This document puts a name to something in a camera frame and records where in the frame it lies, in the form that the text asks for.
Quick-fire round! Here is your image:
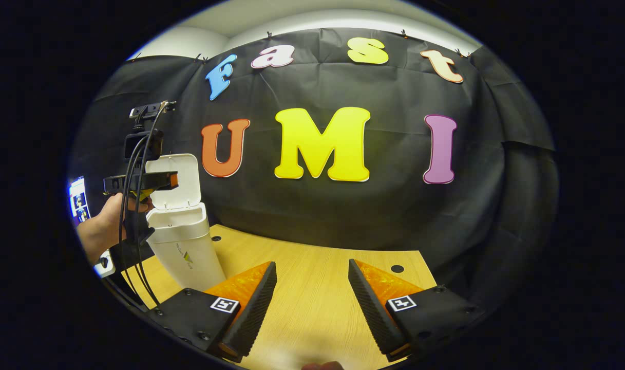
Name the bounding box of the computer monitor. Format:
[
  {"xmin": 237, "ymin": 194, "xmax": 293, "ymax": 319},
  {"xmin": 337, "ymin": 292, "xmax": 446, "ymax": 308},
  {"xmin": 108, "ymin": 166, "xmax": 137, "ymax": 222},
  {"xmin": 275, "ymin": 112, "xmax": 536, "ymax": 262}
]
[{"xmin": 68, "ymin": 176, "xmax": 91, "ymax": 226}]

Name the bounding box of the wooden desktop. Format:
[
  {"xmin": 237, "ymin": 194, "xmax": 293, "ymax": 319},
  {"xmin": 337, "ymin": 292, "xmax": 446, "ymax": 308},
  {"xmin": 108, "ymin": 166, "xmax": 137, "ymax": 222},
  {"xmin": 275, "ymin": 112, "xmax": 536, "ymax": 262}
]
[{"xmin": 121, "ymin": 224, "xmax": 439, "ymax": 370}]

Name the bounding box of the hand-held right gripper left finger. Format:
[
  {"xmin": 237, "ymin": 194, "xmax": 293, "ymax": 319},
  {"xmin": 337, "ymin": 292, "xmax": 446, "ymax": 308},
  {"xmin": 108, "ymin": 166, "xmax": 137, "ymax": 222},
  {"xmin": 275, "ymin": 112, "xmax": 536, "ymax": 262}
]
[{"xmin": 148, "ymin": 261, "xmax": 278, "ymax": 362}]

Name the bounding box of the black backdrop cloth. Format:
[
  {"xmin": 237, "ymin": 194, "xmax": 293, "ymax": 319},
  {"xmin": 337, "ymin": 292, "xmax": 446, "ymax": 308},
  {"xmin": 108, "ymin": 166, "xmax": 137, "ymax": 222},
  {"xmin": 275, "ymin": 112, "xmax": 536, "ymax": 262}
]
[{"xmin": 68, "ymin": 28, "xmax": 558, "ymax": 309}]

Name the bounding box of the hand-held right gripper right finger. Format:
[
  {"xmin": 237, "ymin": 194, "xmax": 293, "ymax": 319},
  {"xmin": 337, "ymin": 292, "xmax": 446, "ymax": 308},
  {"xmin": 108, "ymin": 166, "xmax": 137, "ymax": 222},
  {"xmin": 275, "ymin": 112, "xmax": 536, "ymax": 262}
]
[{"xmin": 347, "ymin": 258, "xmax": 481, "ymax": 362}]

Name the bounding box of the white desktop garbage bin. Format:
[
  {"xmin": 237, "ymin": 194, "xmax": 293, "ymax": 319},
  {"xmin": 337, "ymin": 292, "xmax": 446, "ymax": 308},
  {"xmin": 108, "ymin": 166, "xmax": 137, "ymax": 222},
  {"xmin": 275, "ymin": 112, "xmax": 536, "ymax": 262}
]
[{"xmin": 145, "ymin": 153, "xmax": 227, "ymax": 294}]

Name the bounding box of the white side table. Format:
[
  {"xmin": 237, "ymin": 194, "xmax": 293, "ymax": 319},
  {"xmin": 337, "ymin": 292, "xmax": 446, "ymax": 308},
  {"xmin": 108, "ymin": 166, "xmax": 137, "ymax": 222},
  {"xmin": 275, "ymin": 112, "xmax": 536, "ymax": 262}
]
[{"xmin": 93, "ymin": 250, "xmax": 117, "ymax": 279}]

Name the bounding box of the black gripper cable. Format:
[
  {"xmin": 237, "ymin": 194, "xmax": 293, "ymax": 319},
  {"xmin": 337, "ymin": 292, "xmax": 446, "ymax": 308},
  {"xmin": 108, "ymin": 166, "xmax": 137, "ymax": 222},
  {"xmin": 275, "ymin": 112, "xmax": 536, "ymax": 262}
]
[{"xmin": 117, "ymin": 103, "xmax": 164, "ymax": 315}]

